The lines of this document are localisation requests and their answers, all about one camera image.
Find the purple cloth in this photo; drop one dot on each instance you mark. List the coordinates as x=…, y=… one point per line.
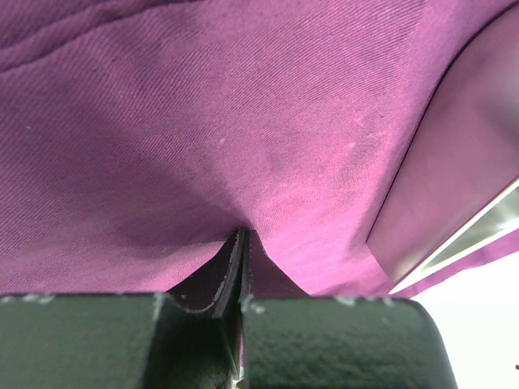
x=137, y=135

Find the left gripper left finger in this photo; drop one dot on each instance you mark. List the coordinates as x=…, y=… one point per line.
x=213, y=288

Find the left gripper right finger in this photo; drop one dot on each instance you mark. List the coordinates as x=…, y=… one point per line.
x=261, y=277

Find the steel instrument tray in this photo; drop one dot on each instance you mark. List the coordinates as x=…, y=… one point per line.
x=455, y=193

